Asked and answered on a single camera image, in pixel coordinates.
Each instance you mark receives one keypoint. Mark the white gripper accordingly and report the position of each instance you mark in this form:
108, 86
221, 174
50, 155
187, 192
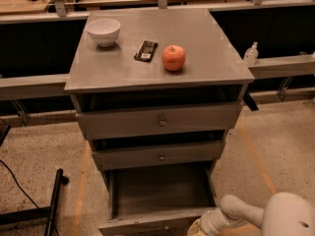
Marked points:
207, 222

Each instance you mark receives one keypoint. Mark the grey bottom drawer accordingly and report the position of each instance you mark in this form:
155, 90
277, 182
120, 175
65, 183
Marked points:
147, 199

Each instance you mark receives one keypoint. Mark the grey drawer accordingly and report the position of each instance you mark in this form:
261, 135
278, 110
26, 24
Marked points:
147, 199
158, 120
131, 157

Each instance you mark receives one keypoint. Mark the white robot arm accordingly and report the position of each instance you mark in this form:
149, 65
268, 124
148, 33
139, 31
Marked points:
285, 214

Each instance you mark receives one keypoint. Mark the grey middle drawer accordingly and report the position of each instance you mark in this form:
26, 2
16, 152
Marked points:
131, 157

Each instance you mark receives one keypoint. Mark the grey wooden drawer cabinet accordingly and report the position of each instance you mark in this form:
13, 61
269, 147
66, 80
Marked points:
109, 78

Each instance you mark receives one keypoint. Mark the grey top drawer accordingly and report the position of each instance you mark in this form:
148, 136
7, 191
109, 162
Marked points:
158, 120

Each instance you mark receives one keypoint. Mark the black metal stand base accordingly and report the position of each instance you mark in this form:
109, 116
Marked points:
48, 213

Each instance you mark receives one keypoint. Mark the red apple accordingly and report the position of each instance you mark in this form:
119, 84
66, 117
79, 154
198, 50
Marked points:
173, 58

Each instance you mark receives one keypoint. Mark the clear hand sanitizer bottle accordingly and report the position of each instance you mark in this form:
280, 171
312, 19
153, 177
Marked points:
251, 54

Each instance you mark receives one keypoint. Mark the black chocolate bar wrapper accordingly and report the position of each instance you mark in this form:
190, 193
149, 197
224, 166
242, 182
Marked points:
146, 51

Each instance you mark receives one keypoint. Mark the white ceramic bowl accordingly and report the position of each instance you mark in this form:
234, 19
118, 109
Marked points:
104, 31

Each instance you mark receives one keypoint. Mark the grey metal rail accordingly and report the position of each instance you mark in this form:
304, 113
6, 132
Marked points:
53, 85

